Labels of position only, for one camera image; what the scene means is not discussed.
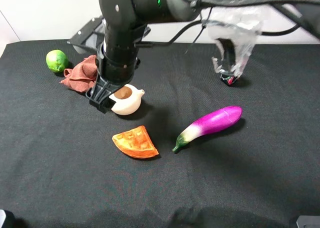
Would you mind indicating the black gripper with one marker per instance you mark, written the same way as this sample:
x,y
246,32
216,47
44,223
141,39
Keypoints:
x,y
120,58

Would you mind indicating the cream ceramic teapot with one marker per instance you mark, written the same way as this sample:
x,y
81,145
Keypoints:
x,y
127,100

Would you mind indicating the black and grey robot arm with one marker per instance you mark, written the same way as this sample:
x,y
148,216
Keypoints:
x,y
126,21

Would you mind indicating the brown crumpled cloth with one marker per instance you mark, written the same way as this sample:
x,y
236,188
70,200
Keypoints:
x,y
83,76

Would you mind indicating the orange toy waffle slice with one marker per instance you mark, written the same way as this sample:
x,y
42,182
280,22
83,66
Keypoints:
x,y
135,143

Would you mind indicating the green lime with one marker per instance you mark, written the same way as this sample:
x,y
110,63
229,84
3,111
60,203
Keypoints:
x,y
57,61

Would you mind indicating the black tablecloth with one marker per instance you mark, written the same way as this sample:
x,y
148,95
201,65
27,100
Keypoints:
x,y
59,167

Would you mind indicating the purple toy eggplant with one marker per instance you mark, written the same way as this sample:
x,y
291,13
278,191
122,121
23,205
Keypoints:
x,y
211,123

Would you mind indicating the black floral tin box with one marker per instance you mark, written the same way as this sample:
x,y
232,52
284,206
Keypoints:
x,y
228,79

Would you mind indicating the clear plastic wrap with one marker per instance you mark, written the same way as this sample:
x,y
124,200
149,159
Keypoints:
x,y
235,32

